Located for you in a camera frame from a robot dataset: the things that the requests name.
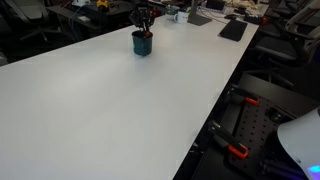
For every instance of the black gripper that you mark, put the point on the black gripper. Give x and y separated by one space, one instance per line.
142 14

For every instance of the red capped marker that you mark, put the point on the red capped marker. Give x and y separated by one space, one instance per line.
147 34

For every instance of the dark teal cup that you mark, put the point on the dark teal cup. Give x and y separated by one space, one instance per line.
141 46

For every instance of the green bowl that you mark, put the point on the green bowl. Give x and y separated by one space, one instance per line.
170 13

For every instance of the black desk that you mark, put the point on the black desk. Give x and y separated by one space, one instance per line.
116 10

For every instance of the white mug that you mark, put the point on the white mug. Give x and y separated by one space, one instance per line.
182 17

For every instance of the yellow toy object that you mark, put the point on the yellow toy object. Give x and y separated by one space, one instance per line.
102 3

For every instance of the grey monitor stand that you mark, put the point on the grey monitor stand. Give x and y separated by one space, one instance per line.
199 19

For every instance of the black box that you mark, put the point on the black box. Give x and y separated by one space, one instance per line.
215 4

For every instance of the black computer mouse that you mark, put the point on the black computer mouse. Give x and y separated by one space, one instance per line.
230 16

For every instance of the black keyboard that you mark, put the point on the black keyboard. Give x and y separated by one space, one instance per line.
233 30

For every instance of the grey mesh office chair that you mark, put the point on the grey mesh office chair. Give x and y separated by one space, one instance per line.
306 10
276 46

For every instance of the black robot cart top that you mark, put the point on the black robot cart top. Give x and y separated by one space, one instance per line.
266 88

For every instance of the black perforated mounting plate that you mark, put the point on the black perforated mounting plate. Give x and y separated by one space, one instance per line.
256 126

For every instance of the black power socket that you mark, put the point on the black power socket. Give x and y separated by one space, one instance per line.
275 114

